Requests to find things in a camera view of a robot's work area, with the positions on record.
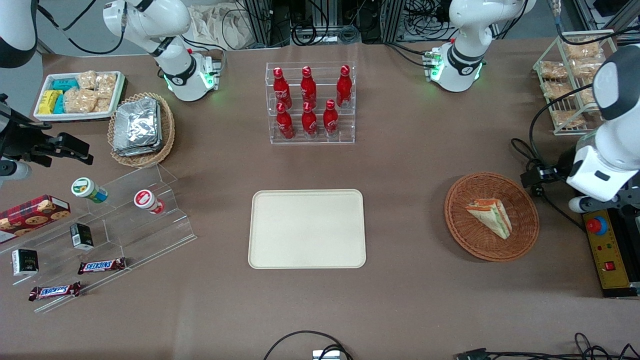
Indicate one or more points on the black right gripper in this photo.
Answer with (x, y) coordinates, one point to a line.
(20, 141)

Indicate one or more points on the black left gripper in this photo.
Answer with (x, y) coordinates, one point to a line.
(561, 168)

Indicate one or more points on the triangle sandwich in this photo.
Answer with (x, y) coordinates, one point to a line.
(492, 216)

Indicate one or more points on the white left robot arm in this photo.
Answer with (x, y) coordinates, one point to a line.
(465, 55)

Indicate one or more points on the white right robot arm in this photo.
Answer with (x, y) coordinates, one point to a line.
(177, 70)

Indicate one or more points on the white rectangular snack tray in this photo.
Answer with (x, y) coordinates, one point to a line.
(42, 116)

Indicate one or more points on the round brown wicker basket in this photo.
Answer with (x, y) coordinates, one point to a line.
(467, 235)

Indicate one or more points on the oval light wicker basket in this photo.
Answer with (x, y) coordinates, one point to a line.
(167, 132)

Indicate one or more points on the cream plastic tray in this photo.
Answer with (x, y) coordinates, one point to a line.
(306, 229)

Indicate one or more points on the green lid yogurt cup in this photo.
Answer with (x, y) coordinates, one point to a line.
(85, 189)

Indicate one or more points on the teal snack packet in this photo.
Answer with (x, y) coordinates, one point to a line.
(59, 105)
(65, 84)

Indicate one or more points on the clear rice cracker bag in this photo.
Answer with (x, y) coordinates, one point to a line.
(87, 80)
(106, 85)
(103, 105)
(80, 101)

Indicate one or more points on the yellow snack packet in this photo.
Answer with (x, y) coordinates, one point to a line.
(50, 102)

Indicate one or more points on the clear bagged pastry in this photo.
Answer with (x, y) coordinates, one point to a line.
(553, 70)
(586, 68)
(556, 90)
(566, 119)
(581, 50)
(585, 96)

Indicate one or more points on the silver foil pack stack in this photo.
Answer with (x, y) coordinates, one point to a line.
(136, 126)

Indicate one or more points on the red cookie box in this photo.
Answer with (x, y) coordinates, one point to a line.
(27, 215)

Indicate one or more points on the small black box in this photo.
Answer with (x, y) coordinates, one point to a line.
(81, 236)
(25, 261)

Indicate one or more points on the red lid yogurt cup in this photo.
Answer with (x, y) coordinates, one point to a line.
(146, 200)

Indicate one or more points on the clear acrylic step stand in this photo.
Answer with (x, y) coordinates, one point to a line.
(140, 235)

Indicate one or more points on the black counter appliance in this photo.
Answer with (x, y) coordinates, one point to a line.
(632, 250)

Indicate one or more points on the snickers bar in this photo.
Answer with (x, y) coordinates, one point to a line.
(54, 291)
(101, 265)

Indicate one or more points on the beige cloth bag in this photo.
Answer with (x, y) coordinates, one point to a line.
(220, 27)

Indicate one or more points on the red cola bottle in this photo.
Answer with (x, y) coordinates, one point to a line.
(281, 90)
(330, 121)
(344, 87)
(308, 87)
(285, 125)
(309, 122)

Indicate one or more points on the clear acrylic bottle rack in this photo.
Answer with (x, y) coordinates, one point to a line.
(320, 141)

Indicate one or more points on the small silver device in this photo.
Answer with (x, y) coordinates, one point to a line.
(326, 355)

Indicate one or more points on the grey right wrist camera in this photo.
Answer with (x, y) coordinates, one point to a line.
(15, 170)

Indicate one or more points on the dark camera mount bracket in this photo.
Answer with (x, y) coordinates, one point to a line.
(617, 200)

